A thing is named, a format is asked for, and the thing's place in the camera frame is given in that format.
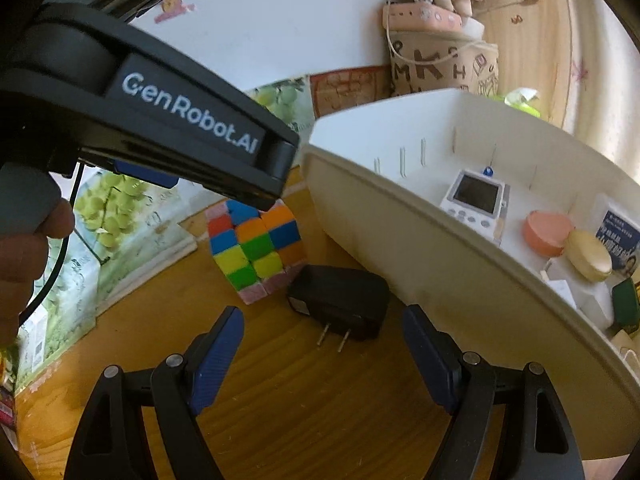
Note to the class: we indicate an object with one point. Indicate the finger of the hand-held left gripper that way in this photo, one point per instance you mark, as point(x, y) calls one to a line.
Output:
point(145, 174)

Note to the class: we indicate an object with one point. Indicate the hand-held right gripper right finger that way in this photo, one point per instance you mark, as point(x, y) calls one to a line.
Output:
point(427, 355)

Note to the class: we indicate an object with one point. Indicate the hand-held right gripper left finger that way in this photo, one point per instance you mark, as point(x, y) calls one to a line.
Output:
point(217, 355)

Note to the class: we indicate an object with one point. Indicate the white plastic tray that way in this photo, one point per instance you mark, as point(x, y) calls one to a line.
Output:
point(425, 260)

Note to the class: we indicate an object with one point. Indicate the black charger plug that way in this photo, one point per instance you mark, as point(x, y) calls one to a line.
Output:
point(340, 295)

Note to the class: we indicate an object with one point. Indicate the multicoloured puzzle cube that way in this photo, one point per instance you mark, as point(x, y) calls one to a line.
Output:
point(255, 250)

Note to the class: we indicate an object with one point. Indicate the white compact camera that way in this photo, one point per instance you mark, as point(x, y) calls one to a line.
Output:
point(475, 200)

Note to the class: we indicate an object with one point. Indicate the pink correction tape dispenser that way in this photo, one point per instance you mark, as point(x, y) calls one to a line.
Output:
point(547, 232)

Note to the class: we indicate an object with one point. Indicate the white charger plug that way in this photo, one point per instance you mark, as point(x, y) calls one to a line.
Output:
point(595, 305)

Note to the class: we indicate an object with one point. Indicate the round gold tin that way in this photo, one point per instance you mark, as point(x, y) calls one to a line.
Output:
point(589, 256)

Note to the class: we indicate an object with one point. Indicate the beige soap block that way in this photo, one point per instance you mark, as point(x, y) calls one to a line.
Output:
point(626, 342)

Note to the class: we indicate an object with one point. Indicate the green box with gold disc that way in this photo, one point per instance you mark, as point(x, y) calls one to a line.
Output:
point(627, 305)

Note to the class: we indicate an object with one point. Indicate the clear plastic box blue label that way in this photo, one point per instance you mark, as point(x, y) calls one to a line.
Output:
point(620, 230)

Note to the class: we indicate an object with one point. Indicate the person's left hand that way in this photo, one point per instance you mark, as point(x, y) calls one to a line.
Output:
point(25, 270)

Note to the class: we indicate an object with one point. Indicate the grape-print boxes row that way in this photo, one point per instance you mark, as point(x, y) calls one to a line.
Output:
point(110, 210)

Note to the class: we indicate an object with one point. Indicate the white notebook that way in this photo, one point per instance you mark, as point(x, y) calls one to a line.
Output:
point(187, 237)

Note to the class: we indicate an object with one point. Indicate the brown printed cardboard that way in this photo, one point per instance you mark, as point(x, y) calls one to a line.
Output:
point(350, 90)

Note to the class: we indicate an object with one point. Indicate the green tissue pack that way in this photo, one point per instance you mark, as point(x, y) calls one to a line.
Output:
point(522, 102)

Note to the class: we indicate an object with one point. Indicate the letter print fabric bag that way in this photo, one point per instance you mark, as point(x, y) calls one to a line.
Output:
point(440, 70)

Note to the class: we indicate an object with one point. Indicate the pink dotted box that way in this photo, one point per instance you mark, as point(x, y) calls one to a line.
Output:
point(420, 16)

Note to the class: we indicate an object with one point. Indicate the pale curtain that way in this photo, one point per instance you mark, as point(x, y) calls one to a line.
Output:
point(605, 85)

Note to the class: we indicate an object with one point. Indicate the small white block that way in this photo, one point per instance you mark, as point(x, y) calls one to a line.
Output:
point(474, 27)

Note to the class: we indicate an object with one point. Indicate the yellow bear wall sticker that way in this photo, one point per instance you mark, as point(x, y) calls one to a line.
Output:
point(172, 9)

